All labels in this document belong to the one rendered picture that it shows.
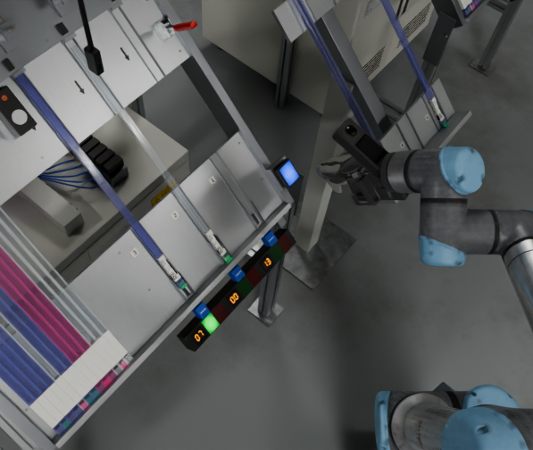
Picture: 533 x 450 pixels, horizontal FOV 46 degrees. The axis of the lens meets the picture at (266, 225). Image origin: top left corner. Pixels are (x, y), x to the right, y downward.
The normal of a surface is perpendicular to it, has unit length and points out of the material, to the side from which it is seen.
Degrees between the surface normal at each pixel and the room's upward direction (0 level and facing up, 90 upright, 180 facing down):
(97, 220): 0
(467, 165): 45
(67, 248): 0
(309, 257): 0
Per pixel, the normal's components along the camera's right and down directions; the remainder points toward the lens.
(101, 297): 0.59, 0.04
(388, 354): 0.07, -0.50
